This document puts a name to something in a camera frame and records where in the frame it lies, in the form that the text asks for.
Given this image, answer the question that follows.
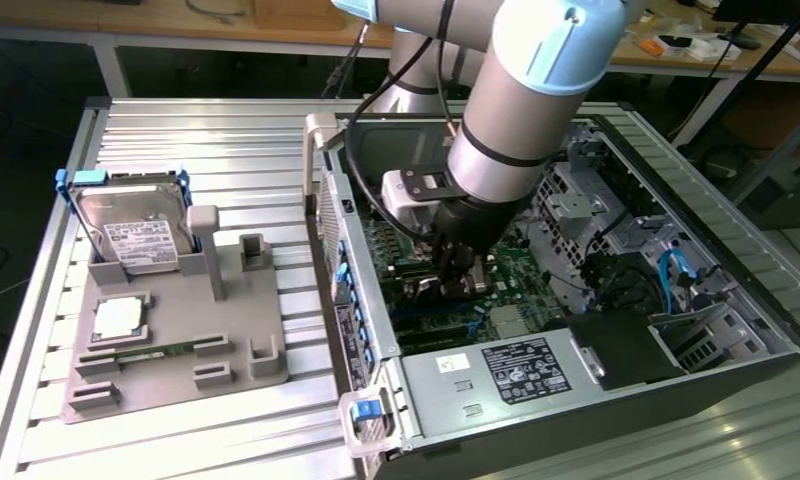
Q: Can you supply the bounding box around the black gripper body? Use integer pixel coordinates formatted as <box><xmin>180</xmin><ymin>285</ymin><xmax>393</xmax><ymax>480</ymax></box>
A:
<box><xmin>431</xmin><ymin>195</ymin><xmax>523</xmax><ymax>251</ymax></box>

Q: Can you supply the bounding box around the black Nvidia Quadro graphics card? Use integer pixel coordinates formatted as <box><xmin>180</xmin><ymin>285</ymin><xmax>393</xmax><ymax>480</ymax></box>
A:
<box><xmin>379</xmin><ymin>272</ymin><xmax>481</xmax><ymax>301</ymax></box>

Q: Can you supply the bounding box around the green motherboard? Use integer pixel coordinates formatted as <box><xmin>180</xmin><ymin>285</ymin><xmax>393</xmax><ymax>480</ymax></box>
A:
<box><xmin>356</xmin><ymin>199</ymin><xmax>568</xmax><ymax>351</ymax></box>

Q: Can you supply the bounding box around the metal drive cage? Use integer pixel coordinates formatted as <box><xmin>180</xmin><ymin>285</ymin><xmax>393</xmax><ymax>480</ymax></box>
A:
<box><xmin>529</xmin><ymin>124</ymin><xmax>648</xmax><ymax>256</ymax></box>

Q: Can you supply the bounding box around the grey power supply unit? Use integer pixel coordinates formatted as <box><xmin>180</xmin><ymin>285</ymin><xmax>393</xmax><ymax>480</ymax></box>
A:
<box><xmin>399</xmin><ymin>324</ymin><xmax>606</xmax><ymax>436</ymax></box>

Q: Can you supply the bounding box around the black plastic shroud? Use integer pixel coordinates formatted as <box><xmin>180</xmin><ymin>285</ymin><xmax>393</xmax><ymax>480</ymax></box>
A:
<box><xmin>565</xmin><ymin>314</ymin><xmax>688</xmax><ymax>394</ymax></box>

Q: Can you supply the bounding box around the black open PC case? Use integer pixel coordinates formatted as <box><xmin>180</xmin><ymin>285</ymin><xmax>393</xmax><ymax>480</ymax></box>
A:
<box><xmin>299</xmin><ymin>112</ymin><xmax>800</xmax><ymax>480</ymax></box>

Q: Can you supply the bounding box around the wooden desk with clutter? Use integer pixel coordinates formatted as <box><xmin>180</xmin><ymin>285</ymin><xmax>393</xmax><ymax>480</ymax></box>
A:
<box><xmin>606</xmin><ymin>0</ymin><xmax>800</xmax><ymax>146</ymax></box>

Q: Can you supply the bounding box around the grey printed parts rack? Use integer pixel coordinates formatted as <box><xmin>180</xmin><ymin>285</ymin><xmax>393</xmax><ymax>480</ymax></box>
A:
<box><xmin>58</xmin><ymin>204</ymin><xmax>288</xmax><ymax>426</ymax></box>

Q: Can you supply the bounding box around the silver hard disk drive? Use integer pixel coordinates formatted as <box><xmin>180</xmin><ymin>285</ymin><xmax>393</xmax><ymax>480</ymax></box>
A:
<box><xmin>76</xmin><ymin>182</ymin><xmax>195</xmax><ymax>276</ymax></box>

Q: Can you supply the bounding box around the green RAM stick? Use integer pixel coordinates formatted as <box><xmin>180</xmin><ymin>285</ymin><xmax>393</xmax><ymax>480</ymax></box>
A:
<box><xmin>114</xmin><ymin>342</ymin><xmax>199</xmax><ymax>362</ymax></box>

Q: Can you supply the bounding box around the black tower on floor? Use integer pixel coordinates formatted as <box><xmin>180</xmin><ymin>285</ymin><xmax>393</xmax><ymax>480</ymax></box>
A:
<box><xmin>739</xmin><ymin>159</ymin><xmax>800</xmax><ymax>231</ymax></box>

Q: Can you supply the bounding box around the white and black holder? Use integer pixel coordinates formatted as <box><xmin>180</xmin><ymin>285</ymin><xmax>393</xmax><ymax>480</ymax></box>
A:
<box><xmin>659</xmin><ymin>33</ymin><xmax>742</xmax><ymax>62</ymax></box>

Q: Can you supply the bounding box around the silver CPU chip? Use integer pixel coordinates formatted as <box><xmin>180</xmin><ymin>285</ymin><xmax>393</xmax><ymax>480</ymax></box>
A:
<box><xmin>92</xmin><ymin>298</ymin><xmax>146</xmax><ymax>337</ymax></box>

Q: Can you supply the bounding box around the blue disk caddy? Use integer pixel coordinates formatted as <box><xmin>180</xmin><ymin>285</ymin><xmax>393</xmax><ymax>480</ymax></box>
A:
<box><xmin>53</xmin><ymin>168</ymin><xmax>205</xmax><ymax>266</ymax></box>

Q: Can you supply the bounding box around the black slanted pole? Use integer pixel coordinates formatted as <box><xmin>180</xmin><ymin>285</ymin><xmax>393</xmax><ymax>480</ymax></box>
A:
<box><xmin>739</xmin><ymin>0</ymin><xmax>800</xmax><ymax>84</ymax></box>

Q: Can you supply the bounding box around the black computer monitor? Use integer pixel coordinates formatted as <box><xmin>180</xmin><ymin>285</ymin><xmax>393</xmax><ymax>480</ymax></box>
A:
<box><xmin>711</xmin><ymin>0</ymin><xmax>800</xmax><ymax>50</ymax></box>

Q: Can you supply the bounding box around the long wooden desk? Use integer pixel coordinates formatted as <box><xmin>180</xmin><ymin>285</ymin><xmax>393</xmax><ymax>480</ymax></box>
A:
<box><xmin>0</xmin><ymin>0</ymin><xmax>395</xmax><ymax>99</ymax></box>

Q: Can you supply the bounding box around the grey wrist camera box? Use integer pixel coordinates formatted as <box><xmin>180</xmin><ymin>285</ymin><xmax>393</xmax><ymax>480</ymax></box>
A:
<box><xmin>379</xmin><ymin>167</ymin><xmax>461</xmax><ymax>236</ymax></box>

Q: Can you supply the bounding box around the thin cable with copper plug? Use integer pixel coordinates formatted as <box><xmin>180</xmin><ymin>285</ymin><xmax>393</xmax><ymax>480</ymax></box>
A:
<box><xmin>436</xmin><ymin>29</ymin><xmax>459</xmax><ymax>140</ymax></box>

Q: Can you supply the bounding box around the black wire bundle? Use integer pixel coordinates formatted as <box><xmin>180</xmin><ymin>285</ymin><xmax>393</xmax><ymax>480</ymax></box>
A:
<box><xmin>576</xmin><ymin>249</ymin><xmax>662</xmax><ymax>314</ymax></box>

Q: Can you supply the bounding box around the thick black camera cable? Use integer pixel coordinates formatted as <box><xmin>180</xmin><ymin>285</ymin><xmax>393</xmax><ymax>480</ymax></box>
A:
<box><xmin>343</xmin><ymin>0</ymin><xmax>456</xmax><ymax>239</ymax></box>

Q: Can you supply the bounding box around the blue SATA wire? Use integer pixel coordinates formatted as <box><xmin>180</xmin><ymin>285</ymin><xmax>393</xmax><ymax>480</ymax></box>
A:
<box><xmin>656</xmin><ymin>247</ymin><xmax>695</xmax><ymax>316</ymax></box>

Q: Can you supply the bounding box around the black hanging cable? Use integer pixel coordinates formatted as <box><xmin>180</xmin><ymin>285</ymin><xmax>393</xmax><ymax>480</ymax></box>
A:
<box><xmin>319</xmin><ymin>4</ymin><xmax>375</xmax><ymax>101</ymax></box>

